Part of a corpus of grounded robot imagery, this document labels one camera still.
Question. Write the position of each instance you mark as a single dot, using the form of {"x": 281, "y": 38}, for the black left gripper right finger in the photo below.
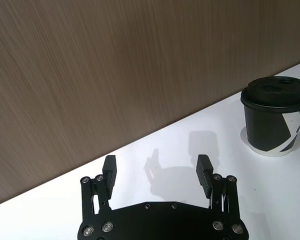
{"x": 204, "y": 175}

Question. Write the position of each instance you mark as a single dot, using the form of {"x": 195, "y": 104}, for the black and white paper cup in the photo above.
{"x": 265, "y": 127}

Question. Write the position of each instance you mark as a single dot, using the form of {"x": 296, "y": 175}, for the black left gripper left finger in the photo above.
{"x": 109, "y": 175}

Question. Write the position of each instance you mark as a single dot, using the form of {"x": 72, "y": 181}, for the white round coaster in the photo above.
{"x": 244, "y": 138}

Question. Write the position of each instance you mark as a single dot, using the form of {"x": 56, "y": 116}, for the black plastic cup lid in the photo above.
{"x": 272, "y": 92}

